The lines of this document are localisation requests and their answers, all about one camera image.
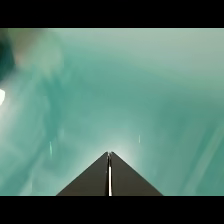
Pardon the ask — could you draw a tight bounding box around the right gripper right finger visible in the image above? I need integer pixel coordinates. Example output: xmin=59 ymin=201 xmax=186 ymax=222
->
xmin=110 ymin=151 xmax=164 ymax=197

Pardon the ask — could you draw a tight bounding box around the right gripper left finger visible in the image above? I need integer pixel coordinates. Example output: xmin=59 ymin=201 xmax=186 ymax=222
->
xmin=56 ymin=151 xmax=110 ymax=197

